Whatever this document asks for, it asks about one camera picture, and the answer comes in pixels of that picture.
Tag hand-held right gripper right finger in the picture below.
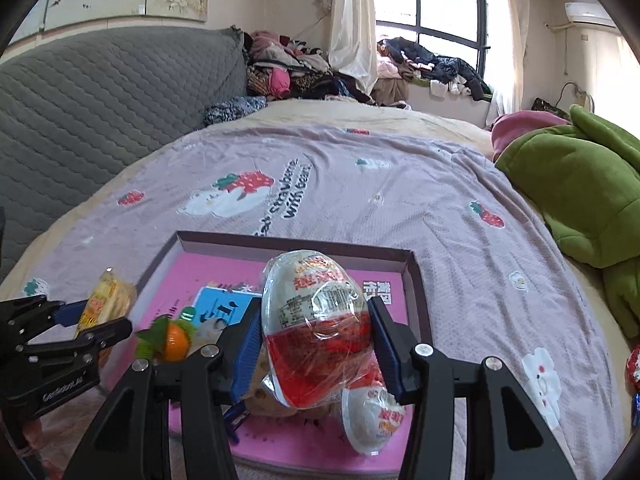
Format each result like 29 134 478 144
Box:
366 298 576 480

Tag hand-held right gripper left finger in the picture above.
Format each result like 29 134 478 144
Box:
60 298 264 480

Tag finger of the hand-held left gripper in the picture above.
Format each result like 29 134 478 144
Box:
0 296 92 334
17 316 134 362

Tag yellow snack packet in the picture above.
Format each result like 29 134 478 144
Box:
74 269 137 341

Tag beige dotted scrunchie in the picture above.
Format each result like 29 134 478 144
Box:
192 317 343 418

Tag green fuzzy hair ring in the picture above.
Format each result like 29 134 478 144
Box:
136 307 196 358

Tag white toy egg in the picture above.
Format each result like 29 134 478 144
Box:
341 372 406 456

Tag red toy egg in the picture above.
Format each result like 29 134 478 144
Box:
261 250 373 408

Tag pink shallow box tray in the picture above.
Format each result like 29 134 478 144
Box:
100 230 433 478

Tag pink book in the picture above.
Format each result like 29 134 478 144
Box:
131 252 416 471

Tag grey quilted headboard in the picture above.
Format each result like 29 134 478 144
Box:
0 26 248 281

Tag red candy packets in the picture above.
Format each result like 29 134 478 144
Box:
626 345 640 426

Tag blue patterned cloth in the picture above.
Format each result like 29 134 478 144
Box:
203 96 268 127

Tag pink pillow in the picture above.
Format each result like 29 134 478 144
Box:
491 111 572 161

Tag green fleece blanket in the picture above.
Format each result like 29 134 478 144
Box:
495 105 640 341

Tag brown cloth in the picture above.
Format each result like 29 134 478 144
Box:
371 77 410 107

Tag black bag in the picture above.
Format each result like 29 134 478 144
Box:
531 97 571 121

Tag pile of clothes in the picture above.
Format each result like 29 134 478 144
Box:
242 30 376 106

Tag dark clothes on windowsill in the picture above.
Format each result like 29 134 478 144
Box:
376 36 493 102

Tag white curtain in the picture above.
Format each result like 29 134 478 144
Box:
327 0 378 91
487 0 531 116

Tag white air conditioner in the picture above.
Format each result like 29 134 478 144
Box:
564 2 616 28

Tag white cable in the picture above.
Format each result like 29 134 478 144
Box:
557 81 596 111

